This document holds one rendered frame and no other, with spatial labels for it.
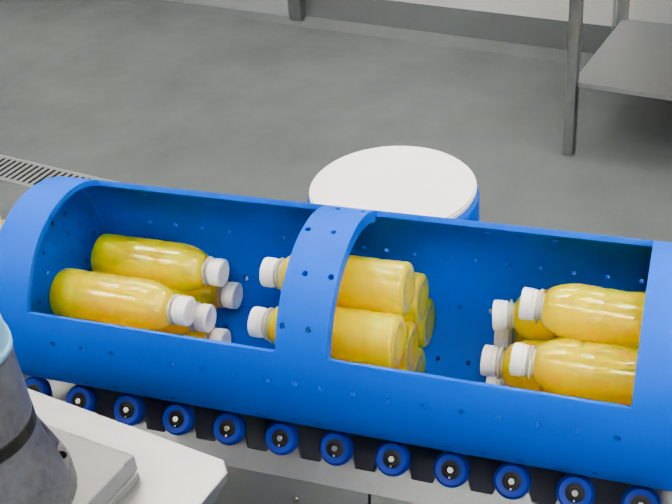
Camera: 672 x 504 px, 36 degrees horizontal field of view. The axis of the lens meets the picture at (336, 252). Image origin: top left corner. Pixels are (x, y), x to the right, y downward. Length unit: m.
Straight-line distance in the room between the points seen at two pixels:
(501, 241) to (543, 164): 2.53
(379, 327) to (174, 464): 0.31
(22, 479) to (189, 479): 0.18
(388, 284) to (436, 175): 0.51
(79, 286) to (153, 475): 0.39
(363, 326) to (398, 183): 0.52
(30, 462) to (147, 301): 0.41
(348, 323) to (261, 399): 0.14
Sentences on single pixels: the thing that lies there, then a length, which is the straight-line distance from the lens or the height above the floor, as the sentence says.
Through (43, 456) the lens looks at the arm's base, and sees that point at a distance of 1.00.
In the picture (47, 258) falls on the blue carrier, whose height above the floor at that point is 1.13.
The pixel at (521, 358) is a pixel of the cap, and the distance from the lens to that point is 1.21.
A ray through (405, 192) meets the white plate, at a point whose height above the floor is 1.04.
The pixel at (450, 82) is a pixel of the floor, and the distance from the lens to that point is 4.50.
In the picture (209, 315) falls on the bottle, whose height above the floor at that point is 1.07.
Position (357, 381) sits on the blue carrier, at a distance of 1.19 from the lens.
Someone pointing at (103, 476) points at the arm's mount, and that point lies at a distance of 1.04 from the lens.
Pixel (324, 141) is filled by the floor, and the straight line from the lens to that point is 4.08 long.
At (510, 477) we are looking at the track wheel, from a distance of 1.28.
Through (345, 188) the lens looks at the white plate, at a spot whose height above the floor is 1.04.
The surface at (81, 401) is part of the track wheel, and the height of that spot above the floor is 0.97.
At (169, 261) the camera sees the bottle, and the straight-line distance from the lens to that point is 1.43.
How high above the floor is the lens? 1.90
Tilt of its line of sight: 34 degrees down
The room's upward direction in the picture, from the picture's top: 6 degrees counter-clockwise
